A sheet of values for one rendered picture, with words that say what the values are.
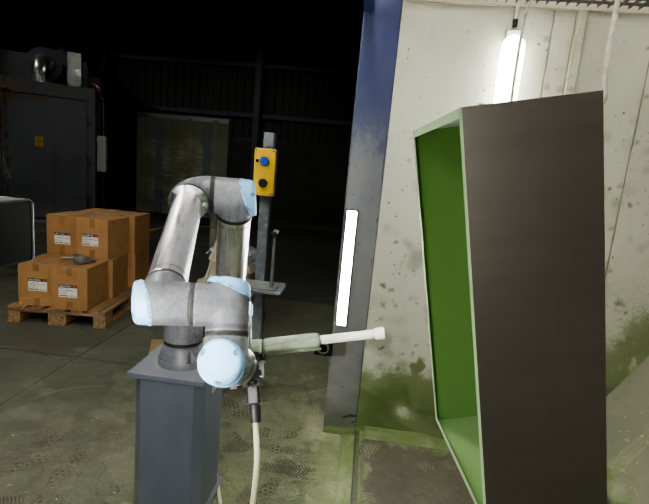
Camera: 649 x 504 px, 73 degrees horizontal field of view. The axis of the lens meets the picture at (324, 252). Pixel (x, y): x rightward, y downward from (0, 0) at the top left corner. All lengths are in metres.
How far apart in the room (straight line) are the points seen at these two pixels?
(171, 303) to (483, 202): 0.79
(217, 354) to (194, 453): 1.10
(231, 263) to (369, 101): 1.16
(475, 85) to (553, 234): 1.25
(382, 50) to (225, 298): 1.72
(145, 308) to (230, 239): 0.63
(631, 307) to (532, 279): 1.47
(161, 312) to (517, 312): 0.89
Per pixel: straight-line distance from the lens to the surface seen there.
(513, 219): 1.24
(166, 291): 0.93
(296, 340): 1.21
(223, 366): 0.90
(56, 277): 4.23
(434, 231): 1.80
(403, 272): 2.35
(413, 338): 2.46
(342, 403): 2.61
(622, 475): 2.54
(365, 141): 2.30
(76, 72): 11.26
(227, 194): 1.40
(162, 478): 2.07
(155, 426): 1.95
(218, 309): 0.92
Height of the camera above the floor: 1.44
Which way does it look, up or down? 10 degrees down
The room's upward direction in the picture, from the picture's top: 5 degrees clockwise
